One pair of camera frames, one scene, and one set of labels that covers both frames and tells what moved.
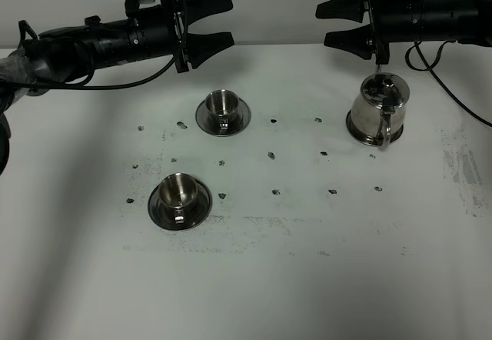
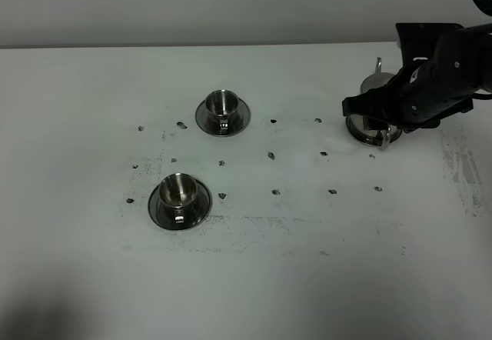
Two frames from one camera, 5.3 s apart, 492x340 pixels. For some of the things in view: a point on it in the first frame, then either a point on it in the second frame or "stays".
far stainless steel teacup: (221, 106) stays
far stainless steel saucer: (236, 124) stays
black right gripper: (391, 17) -> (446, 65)
